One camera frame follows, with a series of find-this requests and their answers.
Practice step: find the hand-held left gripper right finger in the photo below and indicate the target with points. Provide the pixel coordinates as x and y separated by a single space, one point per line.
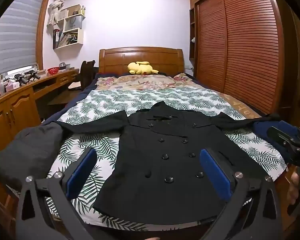
214 172

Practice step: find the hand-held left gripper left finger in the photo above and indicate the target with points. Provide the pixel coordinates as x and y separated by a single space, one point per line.
83 171

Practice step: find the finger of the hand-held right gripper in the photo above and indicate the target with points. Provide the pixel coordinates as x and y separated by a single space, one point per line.
281 136

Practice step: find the black double-breasted coat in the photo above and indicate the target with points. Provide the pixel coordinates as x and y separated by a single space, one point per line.
162 155

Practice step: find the person's right hand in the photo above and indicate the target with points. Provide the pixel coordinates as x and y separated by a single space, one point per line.
294 187

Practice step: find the brown bed mat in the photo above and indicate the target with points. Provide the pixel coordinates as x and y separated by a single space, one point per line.
240 103

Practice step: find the dark grey cloth pile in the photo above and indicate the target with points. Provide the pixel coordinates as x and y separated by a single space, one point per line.
25 155

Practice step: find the leaf print bed sheet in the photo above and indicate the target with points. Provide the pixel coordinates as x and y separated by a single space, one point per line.
110 100

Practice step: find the paper sheet on chair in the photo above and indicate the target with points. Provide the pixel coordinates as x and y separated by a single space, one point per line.
74 86

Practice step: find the wooden desk with cabinets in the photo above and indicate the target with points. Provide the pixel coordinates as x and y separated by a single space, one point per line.
17 105

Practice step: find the dark wooden chair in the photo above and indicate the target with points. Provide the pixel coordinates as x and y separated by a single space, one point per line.
86 73

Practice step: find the wooden slatted wardrobe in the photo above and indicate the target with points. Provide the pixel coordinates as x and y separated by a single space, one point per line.
240 42

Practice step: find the red plastic basket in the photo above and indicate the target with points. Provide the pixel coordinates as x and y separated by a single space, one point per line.
53 70

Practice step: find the silver metal box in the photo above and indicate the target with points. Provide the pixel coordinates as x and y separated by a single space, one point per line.
64 66

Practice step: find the floral blanket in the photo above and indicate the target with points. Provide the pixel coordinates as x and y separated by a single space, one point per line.
145 81

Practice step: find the black devices on desk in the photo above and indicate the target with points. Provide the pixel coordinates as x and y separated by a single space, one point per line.
27 76

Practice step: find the white tissue box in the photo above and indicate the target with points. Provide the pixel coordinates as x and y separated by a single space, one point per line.
12 87

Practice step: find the yellow plush toy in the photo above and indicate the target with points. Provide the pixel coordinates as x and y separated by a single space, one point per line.
141 68

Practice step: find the wooden bed headboard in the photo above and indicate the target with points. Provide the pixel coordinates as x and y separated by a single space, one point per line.
140 58

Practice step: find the black binder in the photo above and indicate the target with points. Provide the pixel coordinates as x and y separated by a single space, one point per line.
56 38

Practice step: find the window roller blind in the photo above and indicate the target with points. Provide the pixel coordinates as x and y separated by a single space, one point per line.
17 37

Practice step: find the dried flower bouquet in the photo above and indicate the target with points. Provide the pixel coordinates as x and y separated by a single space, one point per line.
56 7

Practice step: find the white wall shelf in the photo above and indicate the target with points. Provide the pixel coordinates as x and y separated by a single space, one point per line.
71 27

